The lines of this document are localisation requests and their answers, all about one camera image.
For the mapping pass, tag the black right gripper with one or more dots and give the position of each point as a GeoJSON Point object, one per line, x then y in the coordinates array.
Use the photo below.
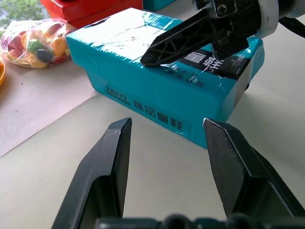
{"type": "Point", "coordinates": [238, 21]}

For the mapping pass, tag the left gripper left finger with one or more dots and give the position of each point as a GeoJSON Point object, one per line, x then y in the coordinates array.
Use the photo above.
{"type": "Point", "coordinates": [102, 167]}

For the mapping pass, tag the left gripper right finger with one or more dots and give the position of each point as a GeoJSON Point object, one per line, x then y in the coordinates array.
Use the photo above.
{"type": "Point", "coordinates": [228, 167]}

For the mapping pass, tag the red shoe box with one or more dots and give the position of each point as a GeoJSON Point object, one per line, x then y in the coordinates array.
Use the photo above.
{"type": "Point", "coordinates": [95, 12]}

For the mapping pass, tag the clear bag of toy fruit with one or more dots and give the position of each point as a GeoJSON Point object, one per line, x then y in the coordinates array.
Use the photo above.
{"type": "Point", "coordinates": [35, 47]}

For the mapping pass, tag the yellow plastic plate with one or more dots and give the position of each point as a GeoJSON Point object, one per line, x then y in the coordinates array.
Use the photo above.
{"type": "Point", "coordinates": [2, 74]}

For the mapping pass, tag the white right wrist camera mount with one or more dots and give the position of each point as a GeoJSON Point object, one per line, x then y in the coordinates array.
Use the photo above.
{"type": "Point", "coordinates": [269, 19]}

